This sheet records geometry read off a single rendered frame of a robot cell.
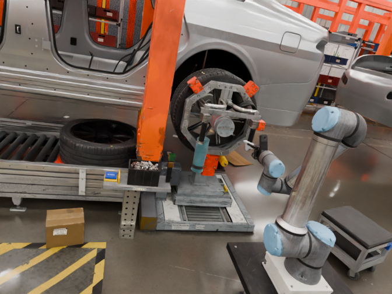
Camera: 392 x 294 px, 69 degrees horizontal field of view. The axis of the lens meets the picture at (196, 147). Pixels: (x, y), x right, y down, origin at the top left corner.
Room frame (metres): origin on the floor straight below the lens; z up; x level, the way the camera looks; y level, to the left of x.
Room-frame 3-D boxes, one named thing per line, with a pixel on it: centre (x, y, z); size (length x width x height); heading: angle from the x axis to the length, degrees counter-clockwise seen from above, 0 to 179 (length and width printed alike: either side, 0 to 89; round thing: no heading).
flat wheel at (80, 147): (2.17, 0.78, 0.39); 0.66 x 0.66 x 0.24
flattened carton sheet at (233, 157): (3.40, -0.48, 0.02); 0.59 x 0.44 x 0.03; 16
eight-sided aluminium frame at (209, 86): (2.01, -0.12, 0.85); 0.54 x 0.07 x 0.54; 106
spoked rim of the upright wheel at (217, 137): (2.17, -0.08, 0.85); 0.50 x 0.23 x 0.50; 106
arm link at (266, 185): (1.47, -0.46, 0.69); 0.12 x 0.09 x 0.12; 105
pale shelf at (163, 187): (1.61, 0.33, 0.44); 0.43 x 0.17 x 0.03; 106
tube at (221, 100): (1.87, -0.06, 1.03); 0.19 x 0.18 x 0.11; 16
